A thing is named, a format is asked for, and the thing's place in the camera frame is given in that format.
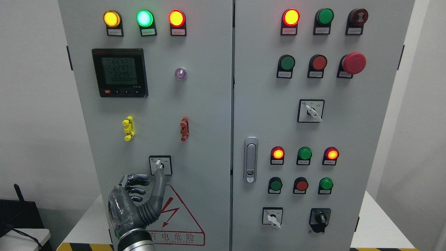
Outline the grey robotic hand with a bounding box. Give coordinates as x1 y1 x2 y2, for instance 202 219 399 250
108 168 166 240

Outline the white rotary selector switch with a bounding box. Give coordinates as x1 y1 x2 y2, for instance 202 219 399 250
148 155 172 175
262 207 283 229
297 99 325 123

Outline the yellow indicator light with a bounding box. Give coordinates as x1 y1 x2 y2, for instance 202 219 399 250
103 10 121 28

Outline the lit green indicator light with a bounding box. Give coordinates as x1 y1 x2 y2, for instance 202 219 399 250
136 9 154 27

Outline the red electrical danger sticker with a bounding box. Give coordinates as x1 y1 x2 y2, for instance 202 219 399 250
147 184 205 246

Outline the yellow terminal clip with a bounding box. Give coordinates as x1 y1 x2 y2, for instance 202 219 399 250
122 116 135 142

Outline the black device with antenna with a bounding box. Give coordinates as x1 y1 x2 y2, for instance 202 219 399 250
0 184 45 237

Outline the red terminal clip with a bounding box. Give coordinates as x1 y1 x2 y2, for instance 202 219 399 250
180 116 190 142

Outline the black digital power meter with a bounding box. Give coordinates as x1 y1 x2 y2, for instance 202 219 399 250
91 48 149 98

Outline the small clear lamp bulb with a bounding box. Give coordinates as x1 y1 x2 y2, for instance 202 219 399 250
174 67 187 81

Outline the green push button lower left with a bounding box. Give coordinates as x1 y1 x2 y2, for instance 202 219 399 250
268 177 283 194

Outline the green push button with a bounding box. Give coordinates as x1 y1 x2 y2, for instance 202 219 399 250
278 54 296 71
268 177 283 194
318 177 333 194

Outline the lit red indicator lower left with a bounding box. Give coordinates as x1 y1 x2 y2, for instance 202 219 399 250
271 146 285 160

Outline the lit red indicator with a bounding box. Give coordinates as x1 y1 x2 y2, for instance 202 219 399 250
271 146 285 160
324 147 339 161

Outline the grey electrical control cabinet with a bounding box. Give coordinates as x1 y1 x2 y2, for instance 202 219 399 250
59 0 415 251

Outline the red push button lower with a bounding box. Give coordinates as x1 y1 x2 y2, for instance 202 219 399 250
293 177 309 194

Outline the red push button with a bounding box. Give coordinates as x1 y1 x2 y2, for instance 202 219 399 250
309 54 328 71
293 177 309 194

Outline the green indicator lower middle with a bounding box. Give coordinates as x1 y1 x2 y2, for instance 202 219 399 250
298 147 312 161

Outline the red indicator light left door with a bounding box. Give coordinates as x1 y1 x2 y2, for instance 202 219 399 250
168 9 185 28

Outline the green push button lower right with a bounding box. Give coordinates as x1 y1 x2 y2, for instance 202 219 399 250
318 177 333 194

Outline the lit red indicator lower right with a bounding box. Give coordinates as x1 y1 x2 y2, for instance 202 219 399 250
324 147 339 161

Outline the green push button upper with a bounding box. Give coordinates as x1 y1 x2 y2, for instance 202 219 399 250
278 54 296 71

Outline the red push button upper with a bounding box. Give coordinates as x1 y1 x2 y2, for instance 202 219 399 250
309 54 328 71

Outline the red indicator light top right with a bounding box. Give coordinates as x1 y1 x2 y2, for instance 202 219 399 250
282 8 300 27

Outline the red emergency stop button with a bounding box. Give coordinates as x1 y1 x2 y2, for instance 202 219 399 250
341 52 367 75

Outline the green indicator light top right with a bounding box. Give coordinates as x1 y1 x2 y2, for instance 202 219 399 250
315 8 334 26

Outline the dark red buzzer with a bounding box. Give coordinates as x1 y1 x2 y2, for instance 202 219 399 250
348 8 368 27

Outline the black cable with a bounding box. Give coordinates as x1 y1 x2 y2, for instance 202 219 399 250
0 223 44 251

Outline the silver cabinet door handle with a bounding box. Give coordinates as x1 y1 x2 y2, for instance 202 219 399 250
244 137 258 184

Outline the black rotary knob switch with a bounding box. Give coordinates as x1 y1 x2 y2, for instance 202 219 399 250
309 208 331 233

